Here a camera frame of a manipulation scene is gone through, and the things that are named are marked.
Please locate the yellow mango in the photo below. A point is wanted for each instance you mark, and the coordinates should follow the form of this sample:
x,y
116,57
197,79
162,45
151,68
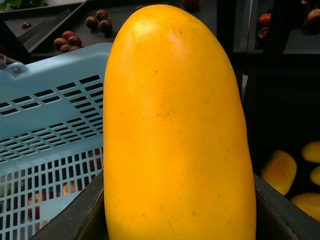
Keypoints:
x,y
311,152
176,158
309,203

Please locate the light blue plastic basket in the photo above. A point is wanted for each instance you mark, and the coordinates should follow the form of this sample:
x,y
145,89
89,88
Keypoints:
x,y
51,136

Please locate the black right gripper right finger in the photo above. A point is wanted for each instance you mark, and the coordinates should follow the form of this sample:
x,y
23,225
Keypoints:
x,y
279,219

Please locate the orange mango left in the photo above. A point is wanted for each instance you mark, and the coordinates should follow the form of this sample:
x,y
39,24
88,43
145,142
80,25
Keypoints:
x,y
280,171

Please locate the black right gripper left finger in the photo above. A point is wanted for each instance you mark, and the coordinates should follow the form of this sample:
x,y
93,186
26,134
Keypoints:
x,y
82,219

